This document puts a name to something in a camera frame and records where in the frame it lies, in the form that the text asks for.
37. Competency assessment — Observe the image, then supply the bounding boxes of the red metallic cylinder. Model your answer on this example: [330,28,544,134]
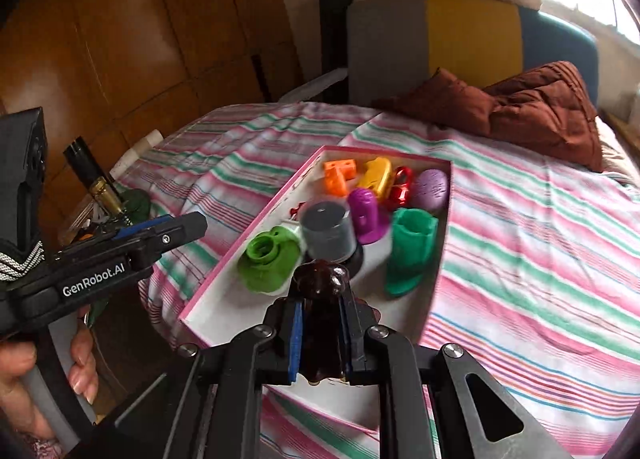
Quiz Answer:
[387,166,415,212]

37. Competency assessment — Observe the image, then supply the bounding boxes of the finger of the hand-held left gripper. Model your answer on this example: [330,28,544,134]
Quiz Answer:
[107,216,176,242]
[120,212,208,272]

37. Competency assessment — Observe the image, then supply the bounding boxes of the brown quilt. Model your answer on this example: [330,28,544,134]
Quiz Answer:
[372,60,603,174]

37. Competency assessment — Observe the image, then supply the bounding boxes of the black gold bottle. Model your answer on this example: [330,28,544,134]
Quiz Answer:
[62,136,126,220]

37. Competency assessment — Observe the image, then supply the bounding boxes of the yellow plastic toy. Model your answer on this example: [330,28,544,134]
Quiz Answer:
[356,157,392,202]

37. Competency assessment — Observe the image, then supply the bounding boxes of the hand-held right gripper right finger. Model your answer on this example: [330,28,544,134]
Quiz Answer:
[340,291,571,459]

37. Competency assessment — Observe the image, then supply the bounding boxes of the floral clothing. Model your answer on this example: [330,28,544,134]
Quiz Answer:
[27,439,66,459]

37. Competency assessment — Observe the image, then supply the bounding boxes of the white green plastic device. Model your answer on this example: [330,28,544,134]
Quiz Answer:
[236,224,303,295]

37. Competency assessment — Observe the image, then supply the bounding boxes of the green glass jar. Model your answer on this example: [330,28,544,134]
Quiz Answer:
[120,191,151,224]

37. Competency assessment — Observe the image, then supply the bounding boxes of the green plastic cup toy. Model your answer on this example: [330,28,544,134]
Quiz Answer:
[385,208,440,297]

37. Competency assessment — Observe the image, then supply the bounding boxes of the pink tray box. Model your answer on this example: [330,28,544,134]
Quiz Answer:
[178,145,453,432]

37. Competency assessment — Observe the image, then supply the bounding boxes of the purple oval soap toy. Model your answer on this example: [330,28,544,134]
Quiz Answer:
[410,169,449,214]

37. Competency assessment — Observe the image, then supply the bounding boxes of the white plastic tubes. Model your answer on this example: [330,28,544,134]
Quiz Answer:
[107,128,163,180]

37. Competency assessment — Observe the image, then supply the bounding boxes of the light pink pillow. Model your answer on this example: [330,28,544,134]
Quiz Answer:
[595,116,640,184]

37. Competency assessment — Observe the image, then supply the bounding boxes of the grey yellow blue headboard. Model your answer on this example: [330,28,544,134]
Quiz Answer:
[346,0,600,107]

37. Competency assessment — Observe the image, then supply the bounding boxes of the orange block toy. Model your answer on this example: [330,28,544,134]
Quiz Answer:
[322,159,358,197]

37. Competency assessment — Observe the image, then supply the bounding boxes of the white bed rail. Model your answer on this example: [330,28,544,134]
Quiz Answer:
[277,68,348,104]

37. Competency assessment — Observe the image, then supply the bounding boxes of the dark brown flower-shaped toy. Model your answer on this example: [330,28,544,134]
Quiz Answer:
[291,261,351,385]

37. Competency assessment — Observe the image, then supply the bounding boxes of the magenta perforated dome toy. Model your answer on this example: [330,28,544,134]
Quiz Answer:
[347,187,391,245]

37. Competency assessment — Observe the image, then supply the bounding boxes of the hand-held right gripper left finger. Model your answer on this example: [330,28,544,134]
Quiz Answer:
[85,296,306,459]

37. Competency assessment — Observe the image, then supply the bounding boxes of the person's left hand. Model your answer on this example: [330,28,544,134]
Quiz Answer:
[0,306,99,442]

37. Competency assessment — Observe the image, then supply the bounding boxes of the grey black cylinder toy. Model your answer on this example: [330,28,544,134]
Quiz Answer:
[300,199,365,285]

